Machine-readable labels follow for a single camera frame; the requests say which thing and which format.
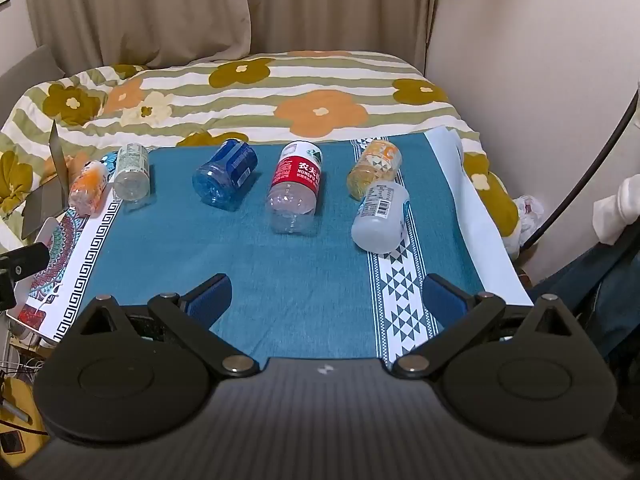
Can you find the person's jeans leg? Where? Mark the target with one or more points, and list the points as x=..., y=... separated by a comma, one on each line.
x=615, y=290

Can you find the grey headboard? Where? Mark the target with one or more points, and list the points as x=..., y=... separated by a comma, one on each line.
x=25, y=75

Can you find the white translucent plastic bottle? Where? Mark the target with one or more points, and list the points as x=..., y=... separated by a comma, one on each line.
x=377, y=220

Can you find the clear green print bottle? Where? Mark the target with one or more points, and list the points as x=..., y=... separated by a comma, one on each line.
x=131, y=170

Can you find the red label clear bottle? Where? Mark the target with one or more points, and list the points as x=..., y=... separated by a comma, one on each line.
x=295, y=175

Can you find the yellow orange label bottle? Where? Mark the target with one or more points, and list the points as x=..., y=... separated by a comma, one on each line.
x=372, y=165

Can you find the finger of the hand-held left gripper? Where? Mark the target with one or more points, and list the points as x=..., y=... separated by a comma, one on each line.
x=26, y=256

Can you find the grey laptop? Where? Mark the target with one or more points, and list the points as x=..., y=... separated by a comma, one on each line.
x=42, y=205

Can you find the teal patterned tablecloth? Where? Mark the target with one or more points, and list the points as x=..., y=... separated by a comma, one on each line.
x=280, y=275

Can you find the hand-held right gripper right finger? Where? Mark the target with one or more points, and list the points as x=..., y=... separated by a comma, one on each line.
x=445, y=301

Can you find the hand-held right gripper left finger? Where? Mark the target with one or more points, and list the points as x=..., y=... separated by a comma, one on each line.
x=210, y=296

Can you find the beige curtain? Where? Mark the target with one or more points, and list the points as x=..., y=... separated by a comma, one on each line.
x=300, y=5

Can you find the orange print plastic bottle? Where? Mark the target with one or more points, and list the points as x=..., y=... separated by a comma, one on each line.
x=87, y=187

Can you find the clear plastic bag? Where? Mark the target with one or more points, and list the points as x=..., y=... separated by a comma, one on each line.
x=530, y=210

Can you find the floral striped blanket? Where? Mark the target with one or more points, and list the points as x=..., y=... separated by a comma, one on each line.
x=310, y=85

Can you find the yellow board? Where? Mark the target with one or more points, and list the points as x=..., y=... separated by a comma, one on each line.
x=15, y=392

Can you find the mandala print mat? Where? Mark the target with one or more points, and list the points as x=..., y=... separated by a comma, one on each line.
x=55, y=255

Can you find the blue plastic bottle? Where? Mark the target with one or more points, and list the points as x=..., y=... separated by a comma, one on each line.
x=227, y=167

